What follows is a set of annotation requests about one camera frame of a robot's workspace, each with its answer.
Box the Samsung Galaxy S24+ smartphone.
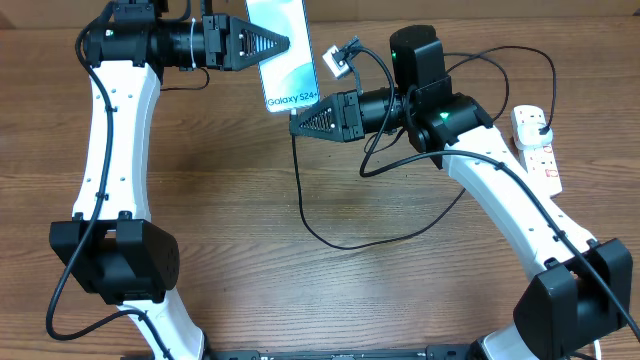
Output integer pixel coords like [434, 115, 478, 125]
[246, 0, 320, 113]

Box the black USB-C charging cable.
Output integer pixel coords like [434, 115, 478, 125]
[288, 45, 558, 251]

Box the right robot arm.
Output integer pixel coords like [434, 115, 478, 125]
[289, 25, 638, 359]

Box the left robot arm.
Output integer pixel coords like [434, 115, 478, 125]
[49, 1, 290, 359]

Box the white charger plug adapter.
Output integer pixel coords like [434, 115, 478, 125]
[514, 123, 553, 151]

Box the white power strip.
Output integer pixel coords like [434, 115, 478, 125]
[510, 105, 563, 197]

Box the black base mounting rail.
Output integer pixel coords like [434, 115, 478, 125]
[203, 343, 488, 360]

